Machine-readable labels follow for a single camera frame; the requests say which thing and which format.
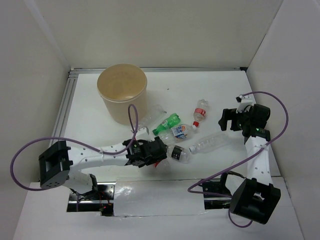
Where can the clear bottle black label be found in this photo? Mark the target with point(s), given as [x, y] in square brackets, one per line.
[178, 153]

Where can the aluminium frame rail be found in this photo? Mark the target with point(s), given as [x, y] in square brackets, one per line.
[65, 105]
[162, 69]

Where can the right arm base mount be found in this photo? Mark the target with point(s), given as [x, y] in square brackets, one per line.
[213, 202]

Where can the clear bottle red label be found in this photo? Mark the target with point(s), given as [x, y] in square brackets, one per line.
[162, 167]

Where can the clear bottle blue white cap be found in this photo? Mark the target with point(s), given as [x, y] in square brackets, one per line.
[209, 143]

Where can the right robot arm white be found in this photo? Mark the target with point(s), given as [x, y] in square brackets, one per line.
[256, 197]

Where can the beige round plastic bin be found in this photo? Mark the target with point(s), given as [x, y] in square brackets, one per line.
[121, 85]

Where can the aluminium frame rail left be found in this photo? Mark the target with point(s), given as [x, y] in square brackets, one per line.
[65, 105]

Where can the clear bottle blue white label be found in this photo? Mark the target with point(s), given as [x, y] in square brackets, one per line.
[177, 134]

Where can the green plastic bottle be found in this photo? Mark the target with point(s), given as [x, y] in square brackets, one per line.
[167, 123]

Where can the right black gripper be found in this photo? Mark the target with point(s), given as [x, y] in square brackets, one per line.
[228, 114]

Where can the small bottle red label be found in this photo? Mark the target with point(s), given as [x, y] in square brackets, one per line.
[200, 111]

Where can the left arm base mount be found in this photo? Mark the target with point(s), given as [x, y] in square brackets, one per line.
[102, 202]

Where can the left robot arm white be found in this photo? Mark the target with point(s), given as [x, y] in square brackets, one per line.
[62, 165]

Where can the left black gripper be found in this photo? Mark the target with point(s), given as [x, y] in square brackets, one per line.
[152, 160]

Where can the aluminium frame rail back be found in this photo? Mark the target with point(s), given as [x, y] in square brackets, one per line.
[162, 69]

